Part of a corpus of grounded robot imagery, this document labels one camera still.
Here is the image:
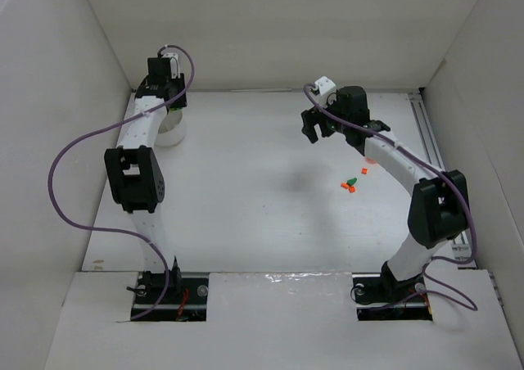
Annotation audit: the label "white divided round container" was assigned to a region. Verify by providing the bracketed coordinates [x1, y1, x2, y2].
[155, 110, 187, 147]

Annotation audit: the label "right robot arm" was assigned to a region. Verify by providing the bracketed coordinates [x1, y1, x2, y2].
[301, 77, 472, 306]

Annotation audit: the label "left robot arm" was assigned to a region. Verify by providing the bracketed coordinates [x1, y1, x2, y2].
[104, 53, 187, 291]

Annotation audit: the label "small orange lego pieces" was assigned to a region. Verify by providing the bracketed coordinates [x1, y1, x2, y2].
[341, 183, 356, 193]

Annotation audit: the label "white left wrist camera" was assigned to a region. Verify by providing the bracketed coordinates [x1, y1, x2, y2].
[161, 52, 180, 79]

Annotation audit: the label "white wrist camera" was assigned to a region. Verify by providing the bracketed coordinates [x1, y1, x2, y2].
[161, 52, 180, 79]
[313, 76, 337, 106]

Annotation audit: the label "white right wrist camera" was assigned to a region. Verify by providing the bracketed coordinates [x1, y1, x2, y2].
[313, 76, 337, 106]

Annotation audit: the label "metal rail right side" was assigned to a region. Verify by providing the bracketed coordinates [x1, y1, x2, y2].
[408, 91, 478, 269]

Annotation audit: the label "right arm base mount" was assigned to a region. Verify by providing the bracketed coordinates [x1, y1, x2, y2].
[350, 273, 433, 322]

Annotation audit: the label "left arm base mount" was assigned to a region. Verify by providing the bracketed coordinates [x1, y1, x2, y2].
[127, 273, 210, 323]

